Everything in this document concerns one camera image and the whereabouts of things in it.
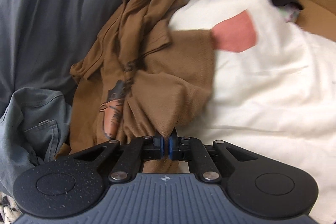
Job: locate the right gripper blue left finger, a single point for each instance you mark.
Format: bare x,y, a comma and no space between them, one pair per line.
159,146

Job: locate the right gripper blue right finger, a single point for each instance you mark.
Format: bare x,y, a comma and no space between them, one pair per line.
173,145

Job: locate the brown printed t-shirt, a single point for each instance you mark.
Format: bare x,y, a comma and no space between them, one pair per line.
140,77

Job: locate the cream bear print blanket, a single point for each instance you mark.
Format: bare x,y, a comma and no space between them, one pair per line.
273,90

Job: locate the grey green garment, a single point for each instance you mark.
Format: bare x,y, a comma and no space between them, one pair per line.
34,126

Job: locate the dark grey pillow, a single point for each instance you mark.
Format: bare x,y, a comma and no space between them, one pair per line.
42,39

